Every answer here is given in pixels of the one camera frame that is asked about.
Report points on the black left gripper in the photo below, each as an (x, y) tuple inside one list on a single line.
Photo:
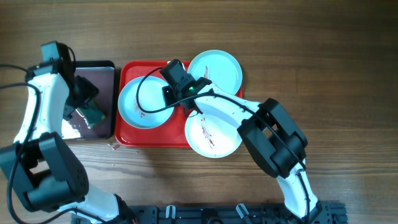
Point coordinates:
[(91, 91)]

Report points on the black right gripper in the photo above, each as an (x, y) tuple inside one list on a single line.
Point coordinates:
[(168, 94)]

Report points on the green yellow sponge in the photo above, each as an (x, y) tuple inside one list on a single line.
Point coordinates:
[(91, 114)]

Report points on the light blue plate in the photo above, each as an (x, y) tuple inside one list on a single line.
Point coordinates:
[(150, 98), (220, 67)]

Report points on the light blue plate top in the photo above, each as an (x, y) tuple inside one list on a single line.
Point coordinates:
[(220, 67)]

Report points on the white plate with red stains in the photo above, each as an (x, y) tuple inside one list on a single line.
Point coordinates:
[(210, 136)]

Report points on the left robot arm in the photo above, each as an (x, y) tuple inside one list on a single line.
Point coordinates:
[(41, 169)]

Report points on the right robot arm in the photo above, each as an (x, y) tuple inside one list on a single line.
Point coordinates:
[(274, 141)]

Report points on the black water tray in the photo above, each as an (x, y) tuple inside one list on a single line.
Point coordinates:
[(103, 75)]

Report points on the red plastic tray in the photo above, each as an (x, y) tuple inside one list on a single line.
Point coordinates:
[(170, 134)]

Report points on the black mounting rail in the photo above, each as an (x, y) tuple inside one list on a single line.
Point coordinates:
[(324, 212)]

